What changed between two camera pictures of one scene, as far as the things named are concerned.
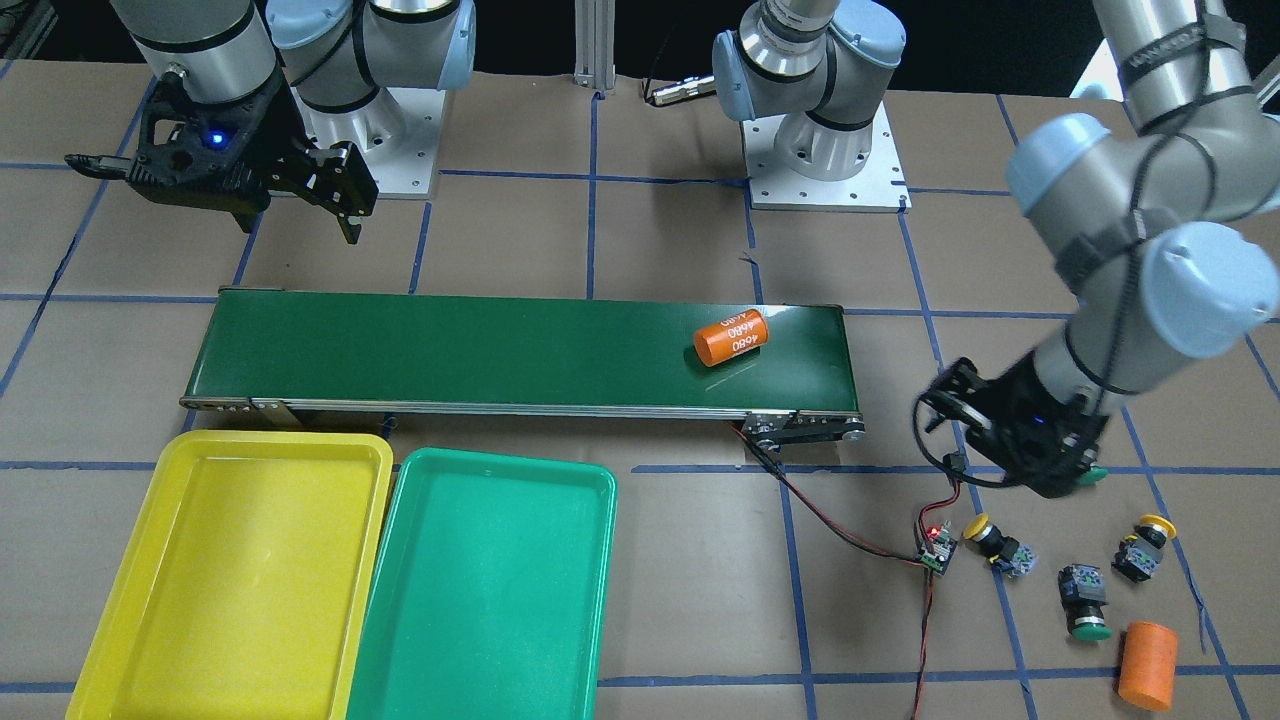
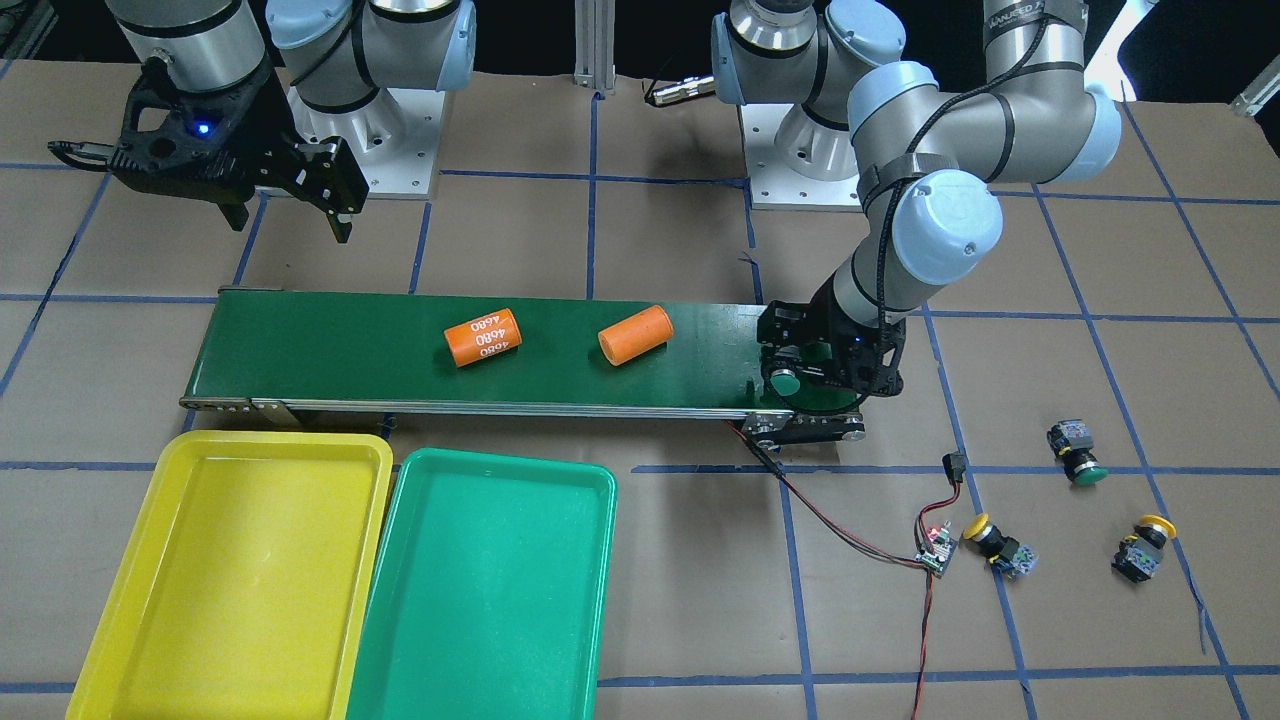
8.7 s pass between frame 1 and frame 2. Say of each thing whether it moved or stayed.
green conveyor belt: stayed
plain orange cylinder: moved
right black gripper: stayed
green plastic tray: stayed
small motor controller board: stayed
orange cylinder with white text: moved
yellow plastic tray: stayed
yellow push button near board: stayed
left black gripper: moved
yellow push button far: stayed
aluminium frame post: stayed
